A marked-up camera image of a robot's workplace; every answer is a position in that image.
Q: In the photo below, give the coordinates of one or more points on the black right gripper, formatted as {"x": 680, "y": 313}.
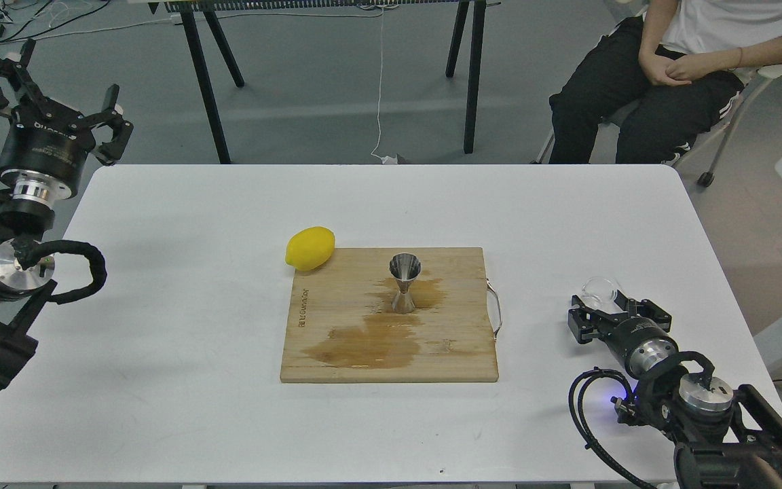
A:
{"x": 638, "y": 344}

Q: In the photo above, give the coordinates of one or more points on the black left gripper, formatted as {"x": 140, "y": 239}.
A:
{"x": 41, "y": 153}

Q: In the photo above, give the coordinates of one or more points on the clear glass cup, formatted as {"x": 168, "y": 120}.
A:
{"x": 600, "y": 292}

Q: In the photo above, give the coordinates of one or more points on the steel double jigger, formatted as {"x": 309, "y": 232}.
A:
{"x": 405, "y": 269}

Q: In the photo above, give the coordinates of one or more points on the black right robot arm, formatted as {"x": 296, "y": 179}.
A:
{"x": 723, "y": 437}

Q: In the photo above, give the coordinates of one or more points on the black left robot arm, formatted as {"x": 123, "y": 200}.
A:
{"x": 59, "y": 271}

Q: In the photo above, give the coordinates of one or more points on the seated person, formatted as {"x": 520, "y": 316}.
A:
{"x": 683, "y": 62}

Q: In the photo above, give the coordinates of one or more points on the white chair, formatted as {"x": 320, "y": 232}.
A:
{"x": 724, "y": 131}

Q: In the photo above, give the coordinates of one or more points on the wooden cutting board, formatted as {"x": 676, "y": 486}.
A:
{"x": 342, "y": 328}

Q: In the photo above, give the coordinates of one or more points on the yellow lemon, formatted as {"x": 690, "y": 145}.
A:
{"x": 310, "y": 248}

